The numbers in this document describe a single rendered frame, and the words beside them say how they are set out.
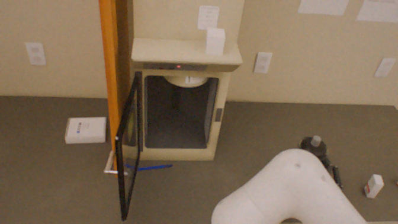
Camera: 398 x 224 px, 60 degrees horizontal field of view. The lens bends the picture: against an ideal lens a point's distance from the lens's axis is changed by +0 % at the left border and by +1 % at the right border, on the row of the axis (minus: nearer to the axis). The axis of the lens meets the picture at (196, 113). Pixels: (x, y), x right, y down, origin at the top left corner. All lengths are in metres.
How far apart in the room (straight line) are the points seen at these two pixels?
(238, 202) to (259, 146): 0.84
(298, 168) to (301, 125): 1.03
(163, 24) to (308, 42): 0.86
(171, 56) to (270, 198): 0.49
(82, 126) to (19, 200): 0.38
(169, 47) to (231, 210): 0.52
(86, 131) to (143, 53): 0.63
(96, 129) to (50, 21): 0.49
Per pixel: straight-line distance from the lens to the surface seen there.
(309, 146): 1.31
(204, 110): 1.46
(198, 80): 1.22
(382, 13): 1.81
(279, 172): 0.75
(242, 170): 1.47
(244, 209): 0.77
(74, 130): 1.56
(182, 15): 1.06
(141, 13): 1.06
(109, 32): 0.99
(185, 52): 1.03
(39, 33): 1.67
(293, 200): 0.76
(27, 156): 1.55
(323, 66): 1.84
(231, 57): 1.04
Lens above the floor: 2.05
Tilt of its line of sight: 41 degrees down
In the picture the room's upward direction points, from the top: 7 degrees clockwise
